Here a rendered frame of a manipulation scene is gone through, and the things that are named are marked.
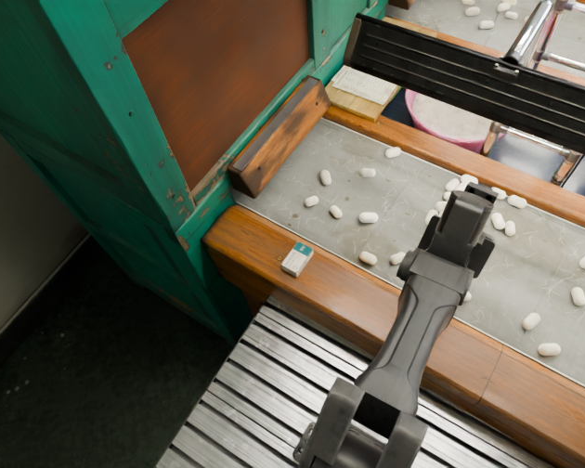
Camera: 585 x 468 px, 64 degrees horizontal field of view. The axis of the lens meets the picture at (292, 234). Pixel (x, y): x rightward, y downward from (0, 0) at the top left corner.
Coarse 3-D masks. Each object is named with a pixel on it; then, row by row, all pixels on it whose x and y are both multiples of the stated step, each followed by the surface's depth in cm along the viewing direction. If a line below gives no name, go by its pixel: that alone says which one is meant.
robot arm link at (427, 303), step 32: (416, 288) 54; (448, 288) 55; (416, 320) 51; (448, 320) 55; (384, 352) 48; (416, 352) 48; (352, 384) 44; (384, 384) 44; (416, 384) 45; (320, 416) 44; (352, 416) 42; (384, 416) 44; (320, 448) 44; (384, 448) 42; (416, 448) 40
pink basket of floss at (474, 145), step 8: (408, 96) 110; (408, 104) 108; (416, 120) 106; (416, 128) 112; (424, 128) 105; (440, 136) 103; (448, 136) 102; (456, 144) 105; (464, 144) 104; (472, 144) 104; (480, 144) 104
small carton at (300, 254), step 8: (296, 248) 90; (304, 248) 90; (288, 256) 89; (296, 256) 89; (304, 256) 89; (288, 264) 88; (296, 264) 88; (304, 264) 89; (288, 272) 90; (296, 272) 88
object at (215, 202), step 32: (384, 0) 121; (32, 160) 112; (64, 192) 124; (96, 192) 99; (224, 192) 96; (96, 224) 135; (128, 224) 112; (160, 224) 89; (192, 224) 91; (128, 256) 149; (160, 256) 120; (192, 256) 97; (160, 288) 161; (192, 288) 120; (224, 288) 124; (224, 320) 135
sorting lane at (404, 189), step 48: (336, 144) 108; (384, 144) 107; (288, 192) 102; (336, 192) 101; (384, 192) 100; (432, 192) 99; (336, 240) 95; (384, 240) 94; (528, 240) 92; (576, 240) 91; (480, 288) 88; (528, 288) 87; (528, 336) 83; (576, 336) 82
